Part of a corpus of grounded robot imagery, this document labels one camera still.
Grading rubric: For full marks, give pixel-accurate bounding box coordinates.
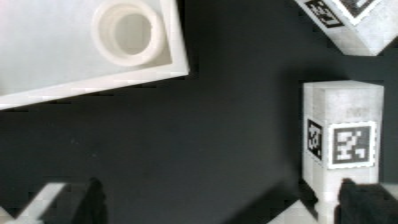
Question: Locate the white table leg with tag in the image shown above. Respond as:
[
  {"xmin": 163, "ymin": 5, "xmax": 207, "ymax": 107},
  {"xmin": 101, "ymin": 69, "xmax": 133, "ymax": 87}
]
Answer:
[{"xmin": 301, "ymin": 80, "xmax": 383, "ymax": 224}]

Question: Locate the white table leg top right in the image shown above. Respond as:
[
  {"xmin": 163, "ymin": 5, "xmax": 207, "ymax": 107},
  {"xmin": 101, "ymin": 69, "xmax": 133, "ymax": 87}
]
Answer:
[{"xmin": 294, "ymin": 0, "xmax": 398, "ymax": 56}]

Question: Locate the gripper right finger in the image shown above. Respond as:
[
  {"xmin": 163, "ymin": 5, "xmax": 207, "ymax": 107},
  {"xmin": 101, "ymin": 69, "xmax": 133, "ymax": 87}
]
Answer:
[{"xmin": 268, "ymin": 178, "xmax": 398, "ymax": 224}]

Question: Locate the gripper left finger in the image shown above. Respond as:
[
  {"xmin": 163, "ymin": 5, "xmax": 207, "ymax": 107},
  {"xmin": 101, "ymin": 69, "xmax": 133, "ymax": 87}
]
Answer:
[{"xmin": 0, "ymin": 178, "xmax": 108, "ymax": 224}]

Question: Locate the white square tabletop panel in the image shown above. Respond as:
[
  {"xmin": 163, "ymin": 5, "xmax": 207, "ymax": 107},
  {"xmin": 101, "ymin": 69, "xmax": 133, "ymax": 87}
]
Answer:
[{"xmin": 0, "ymin": 0, "xmax": 188, "ymax": 110}]

